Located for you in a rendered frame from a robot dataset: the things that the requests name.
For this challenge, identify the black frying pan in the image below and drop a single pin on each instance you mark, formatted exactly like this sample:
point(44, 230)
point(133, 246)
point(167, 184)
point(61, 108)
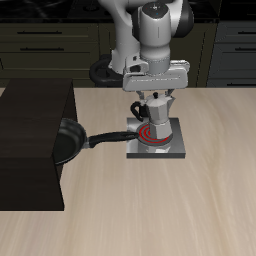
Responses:
point(68, 141)

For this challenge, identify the dark grey stove plate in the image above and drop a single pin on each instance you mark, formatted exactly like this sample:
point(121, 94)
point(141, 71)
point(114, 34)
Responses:
point(176, 146)

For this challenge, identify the dark wooden cabinet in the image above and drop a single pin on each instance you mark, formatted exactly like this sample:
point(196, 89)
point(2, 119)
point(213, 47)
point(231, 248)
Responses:
point(30, 133)

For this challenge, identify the silver moka pot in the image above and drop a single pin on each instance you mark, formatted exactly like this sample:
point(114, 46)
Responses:
point(159, 116)

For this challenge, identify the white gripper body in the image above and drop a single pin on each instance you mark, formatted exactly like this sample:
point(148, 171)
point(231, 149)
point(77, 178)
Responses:
point(155, 81)

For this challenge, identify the dark grey kitchen cupboard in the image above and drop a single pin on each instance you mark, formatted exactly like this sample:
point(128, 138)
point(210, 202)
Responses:
point(233, 53)

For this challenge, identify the black marble countertop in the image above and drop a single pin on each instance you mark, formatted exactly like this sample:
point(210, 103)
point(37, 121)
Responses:
point(50, 10)

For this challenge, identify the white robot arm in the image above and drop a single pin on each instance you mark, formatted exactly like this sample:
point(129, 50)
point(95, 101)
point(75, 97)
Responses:
point(155, 36)

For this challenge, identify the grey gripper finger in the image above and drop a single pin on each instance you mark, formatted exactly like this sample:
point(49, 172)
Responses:
point(141, 95)
point(169, 92)

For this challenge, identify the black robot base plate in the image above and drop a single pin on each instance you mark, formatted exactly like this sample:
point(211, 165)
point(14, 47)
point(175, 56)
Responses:
point(98, 74)

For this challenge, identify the dark olive kitchen cupboards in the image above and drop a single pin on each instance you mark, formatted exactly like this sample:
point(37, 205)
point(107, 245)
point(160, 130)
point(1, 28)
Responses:
point(50, 50)

